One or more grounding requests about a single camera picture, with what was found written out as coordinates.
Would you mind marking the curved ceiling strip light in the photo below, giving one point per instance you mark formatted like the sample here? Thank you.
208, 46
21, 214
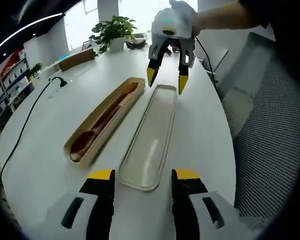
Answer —
25, 30

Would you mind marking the storage shelf with boxes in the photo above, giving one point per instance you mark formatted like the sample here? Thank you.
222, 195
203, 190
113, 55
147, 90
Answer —
7, 82

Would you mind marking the transparent cutlery case lid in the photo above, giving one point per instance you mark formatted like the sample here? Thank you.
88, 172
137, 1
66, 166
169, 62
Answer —
150, 140

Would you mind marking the brown cardboard box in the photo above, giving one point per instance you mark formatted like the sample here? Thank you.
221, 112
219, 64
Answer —
76, 60

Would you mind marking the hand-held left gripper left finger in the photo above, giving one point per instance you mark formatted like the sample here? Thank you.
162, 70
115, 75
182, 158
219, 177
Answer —
97, 207

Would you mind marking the grey mesh office chair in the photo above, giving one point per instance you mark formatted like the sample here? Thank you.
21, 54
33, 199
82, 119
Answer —
265, 130

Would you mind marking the green potted plant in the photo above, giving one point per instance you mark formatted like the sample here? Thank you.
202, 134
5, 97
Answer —
115, 28

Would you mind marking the brown wooden spoon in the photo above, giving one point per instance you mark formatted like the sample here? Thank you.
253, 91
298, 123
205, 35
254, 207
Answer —
83, 145

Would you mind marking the beige cutlery case base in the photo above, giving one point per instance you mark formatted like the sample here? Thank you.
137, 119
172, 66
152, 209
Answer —
76, 160

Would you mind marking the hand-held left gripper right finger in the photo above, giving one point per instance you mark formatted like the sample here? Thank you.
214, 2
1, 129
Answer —
190, 212

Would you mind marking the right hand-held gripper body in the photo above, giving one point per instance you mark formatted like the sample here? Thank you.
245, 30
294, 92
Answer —
177, 22

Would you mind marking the small green plant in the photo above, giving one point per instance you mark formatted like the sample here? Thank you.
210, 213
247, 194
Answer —
35, 71

